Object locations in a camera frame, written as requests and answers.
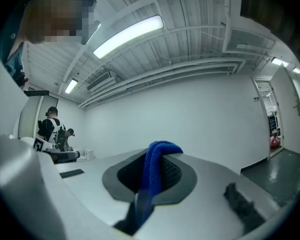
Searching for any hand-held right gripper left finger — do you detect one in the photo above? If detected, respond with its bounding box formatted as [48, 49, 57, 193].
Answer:
[0, 133, 135, 240]

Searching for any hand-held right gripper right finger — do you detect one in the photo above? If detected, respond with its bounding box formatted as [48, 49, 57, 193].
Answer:
[55, 147, 290, 240]

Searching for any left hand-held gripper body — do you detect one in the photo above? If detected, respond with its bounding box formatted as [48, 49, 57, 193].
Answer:
[32, 136, 60, 164]

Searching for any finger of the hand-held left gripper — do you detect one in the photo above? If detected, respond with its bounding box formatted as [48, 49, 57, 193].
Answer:
[52, 150, 81, 164]

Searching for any blue cloth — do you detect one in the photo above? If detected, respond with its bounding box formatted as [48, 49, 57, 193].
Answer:
[135, 140, 185, 229]

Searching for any black rectangular sign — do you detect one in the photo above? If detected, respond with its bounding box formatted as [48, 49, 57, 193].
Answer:
[23, 90, 50, 97]

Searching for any white ceiling air conditioner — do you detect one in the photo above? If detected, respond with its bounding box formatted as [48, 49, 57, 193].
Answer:
[85, 70, 117, 92]

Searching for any red bag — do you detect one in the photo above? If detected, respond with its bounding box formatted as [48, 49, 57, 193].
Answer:
[269, 135, 281, 149]

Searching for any person's teal shirt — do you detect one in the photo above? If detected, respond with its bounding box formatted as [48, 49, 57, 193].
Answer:
[0, 0, 26, 68]

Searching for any white door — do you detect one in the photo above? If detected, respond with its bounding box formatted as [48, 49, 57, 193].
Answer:
[269, 65, 300, 155]

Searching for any person's face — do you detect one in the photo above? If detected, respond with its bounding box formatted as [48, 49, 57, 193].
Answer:
[23, 0, 97, 45]

